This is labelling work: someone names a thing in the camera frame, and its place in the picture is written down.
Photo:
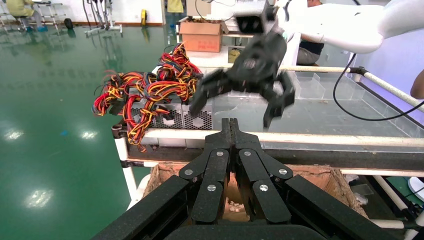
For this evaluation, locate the yellow-green bag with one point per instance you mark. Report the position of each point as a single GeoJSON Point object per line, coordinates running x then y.
{"type": "Point", "coordinates": [234, 55]}

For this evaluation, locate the worn cardboard box with dividers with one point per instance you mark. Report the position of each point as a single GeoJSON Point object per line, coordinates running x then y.
{"type": "Point", "coordinates": [318, 180]}

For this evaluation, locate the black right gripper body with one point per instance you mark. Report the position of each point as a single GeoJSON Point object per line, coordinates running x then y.
{"type": "Point", "coordinates": [256, 64]}

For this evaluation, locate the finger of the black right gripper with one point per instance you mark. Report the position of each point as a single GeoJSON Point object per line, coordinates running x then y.
{"type": "Point", "coordinates": [281, 97]}
{"type": "Point", "coordinates": [212, 87]}

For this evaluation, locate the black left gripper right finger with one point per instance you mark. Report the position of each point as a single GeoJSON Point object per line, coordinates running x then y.
{"type": "Point", "coordinates": [261, 185]}

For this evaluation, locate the bare person forearm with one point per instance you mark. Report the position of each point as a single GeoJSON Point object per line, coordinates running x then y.
{"type": "Point", "coordinates": [418, 86]}

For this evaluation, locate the person in yellow coat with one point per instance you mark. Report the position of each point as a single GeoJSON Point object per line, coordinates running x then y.
{"type": "Point", "coordinates": [175, 6]}
{"type": "Point", "coordinates": [18, 8]}

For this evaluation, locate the closed brown cardboard box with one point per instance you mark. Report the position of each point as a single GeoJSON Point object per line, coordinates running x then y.
{"type": "Point", "coordinates": [202, 38]}

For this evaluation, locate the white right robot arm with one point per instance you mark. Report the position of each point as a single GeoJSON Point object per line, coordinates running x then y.
{"type": "Point", "coordinates": [348, 26]}

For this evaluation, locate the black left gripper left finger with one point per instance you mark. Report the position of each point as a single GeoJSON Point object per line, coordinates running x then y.
{"type": "Point", "coordinates": [212, 185]}

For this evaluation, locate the black wheel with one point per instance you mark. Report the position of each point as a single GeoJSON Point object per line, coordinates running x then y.
{"type": "Point", "coordinates": [68, 24]}

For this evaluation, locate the clear acrylic tray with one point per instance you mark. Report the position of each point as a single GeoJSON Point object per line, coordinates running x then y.
{"type": "Point", "coordinates": [331, 87]}

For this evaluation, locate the white wheeled stand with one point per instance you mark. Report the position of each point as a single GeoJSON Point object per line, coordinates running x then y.
{"type": "Point", "coordinates": [106, 26]}

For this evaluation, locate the small yellow object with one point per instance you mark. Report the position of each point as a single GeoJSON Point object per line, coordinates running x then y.
{"type": "Point", "coordinates": [143, 16]}

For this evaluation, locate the white pipe frame cart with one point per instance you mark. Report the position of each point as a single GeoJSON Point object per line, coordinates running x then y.
{"type": "Point", "coordinates": [314, 138]}

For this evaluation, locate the grey metal shelf frame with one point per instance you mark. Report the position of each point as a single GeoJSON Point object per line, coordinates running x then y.
{"type": "Point", "coordinates": [49, 13]}

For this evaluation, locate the person in dark shirt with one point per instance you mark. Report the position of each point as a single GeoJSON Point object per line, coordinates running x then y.
{"type": "Point", "coordinates": [308, 54]}

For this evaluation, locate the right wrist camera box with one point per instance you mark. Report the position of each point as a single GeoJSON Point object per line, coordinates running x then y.
{"type": "Point", "coordinates": [253, 21]}

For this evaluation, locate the white round disc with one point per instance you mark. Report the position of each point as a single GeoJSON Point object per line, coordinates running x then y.
{"type": "Point", "coordinates": [416, 188]}

